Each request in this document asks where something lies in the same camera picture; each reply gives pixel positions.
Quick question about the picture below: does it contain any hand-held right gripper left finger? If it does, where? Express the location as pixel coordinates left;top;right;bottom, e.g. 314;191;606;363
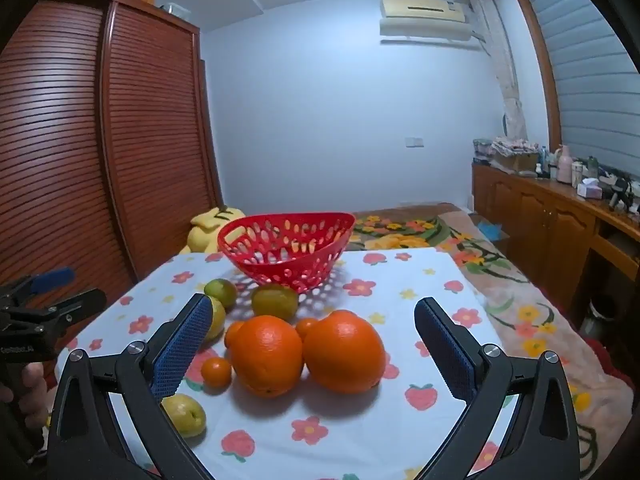
46;292;216;480

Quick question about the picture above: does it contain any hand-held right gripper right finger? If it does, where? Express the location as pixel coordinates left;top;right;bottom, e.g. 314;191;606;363
414;296;581;480

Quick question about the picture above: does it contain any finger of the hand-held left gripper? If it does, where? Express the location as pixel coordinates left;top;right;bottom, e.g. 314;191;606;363
22;287;108;333
17;267;77;297

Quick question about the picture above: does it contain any yellow pear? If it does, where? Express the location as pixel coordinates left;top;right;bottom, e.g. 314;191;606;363
160;393;207;437

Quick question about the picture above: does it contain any large round orange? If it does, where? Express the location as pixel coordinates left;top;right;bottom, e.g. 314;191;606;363
227;315;306;398

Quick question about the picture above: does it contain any large orange with raised neck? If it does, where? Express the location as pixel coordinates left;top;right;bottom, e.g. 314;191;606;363
302;310;387;395

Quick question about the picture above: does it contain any small tangerine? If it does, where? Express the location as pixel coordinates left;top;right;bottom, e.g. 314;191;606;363
295;317;319;343
224;321;246;351
201;357;233;389

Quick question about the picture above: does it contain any red perforated plastic basket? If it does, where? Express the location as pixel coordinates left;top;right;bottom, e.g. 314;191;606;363
217;212;356;295

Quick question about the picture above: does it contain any person's left hand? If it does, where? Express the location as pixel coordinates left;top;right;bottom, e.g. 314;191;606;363
0;362;49;413

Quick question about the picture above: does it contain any yellow lemon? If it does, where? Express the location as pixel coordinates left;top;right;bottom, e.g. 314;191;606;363
201;295;227;343

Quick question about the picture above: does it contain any dark green citrus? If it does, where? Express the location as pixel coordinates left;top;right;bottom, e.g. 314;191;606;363
204;278;238;309

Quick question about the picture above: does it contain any floral blanket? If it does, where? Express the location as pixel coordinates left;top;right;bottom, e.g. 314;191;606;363
345;203;636;461

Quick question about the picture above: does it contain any yellow-green citrus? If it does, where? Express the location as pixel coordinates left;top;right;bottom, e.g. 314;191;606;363
251;283;299;322

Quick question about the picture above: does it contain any yellow plush toy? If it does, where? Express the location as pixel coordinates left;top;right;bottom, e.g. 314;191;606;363
179;205;246;256

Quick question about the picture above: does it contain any white floral tablecloth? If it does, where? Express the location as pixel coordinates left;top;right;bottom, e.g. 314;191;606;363
50;249;521;480

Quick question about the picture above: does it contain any blue paper piece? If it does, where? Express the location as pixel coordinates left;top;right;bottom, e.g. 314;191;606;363
475;215;511;241

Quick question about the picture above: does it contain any wooden louvered wardrobe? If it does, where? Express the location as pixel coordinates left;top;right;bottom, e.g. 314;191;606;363
0;0;226;301

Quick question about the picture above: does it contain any wooden sideboard cabinet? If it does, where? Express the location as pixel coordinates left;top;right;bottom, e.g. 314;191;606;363
471;160;640;331

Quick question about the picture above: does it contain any dark trash bin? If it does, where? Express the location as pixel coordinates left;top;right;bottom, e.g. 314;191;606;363
580;295;617;341

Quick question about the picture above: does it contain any pink thermos bottle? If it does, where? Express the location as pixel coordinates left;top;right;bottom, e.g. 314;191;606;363
556;145;575;184

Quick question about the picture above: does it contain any pale curtain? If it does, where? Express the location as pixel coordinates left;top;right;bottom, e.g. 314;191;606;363
470;0;528;141

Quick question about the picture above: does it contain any window blind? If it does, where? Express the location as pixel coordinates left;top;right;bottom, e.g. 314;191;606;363
520;0;640;181

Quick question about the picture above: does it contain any wall air conditioner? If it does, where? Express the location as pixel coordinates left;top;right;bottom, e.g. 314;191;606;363
378;0;483;51

